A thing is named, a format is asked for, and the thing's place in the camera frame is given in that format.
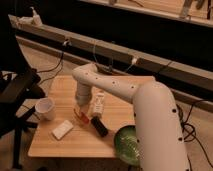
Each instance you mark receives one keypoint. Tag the grey metal rail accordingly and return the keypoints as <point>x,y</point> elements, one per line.
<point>188,83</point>

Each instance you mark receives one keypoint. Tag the white cup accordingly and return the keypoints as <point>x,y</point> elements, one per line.
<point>45,107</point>

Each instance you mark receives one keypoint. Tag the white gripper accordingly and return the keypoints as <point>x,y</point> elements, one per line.
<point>83,96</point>

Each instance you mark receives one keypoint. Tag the green ceramic bowl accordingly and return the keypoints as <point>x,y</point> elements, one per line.
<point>125,144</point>

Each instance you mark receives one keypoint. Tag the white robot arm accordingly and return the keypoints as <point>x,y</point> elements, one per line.
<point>158,128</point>

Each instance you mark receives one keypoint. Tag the black chair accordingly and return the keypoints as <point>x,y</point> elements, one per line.
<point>18,82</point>

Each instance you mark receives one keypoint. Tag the black rectangular block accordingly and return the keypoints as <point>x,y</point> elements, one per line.
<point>99,126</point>

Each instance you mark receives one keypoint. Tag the white rectangular sponge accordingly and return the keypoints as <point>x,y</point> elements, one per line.
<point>62,129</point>

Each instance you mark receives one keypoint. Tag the white object on rail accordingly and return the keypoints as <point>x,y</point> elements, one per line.
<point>35,19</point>

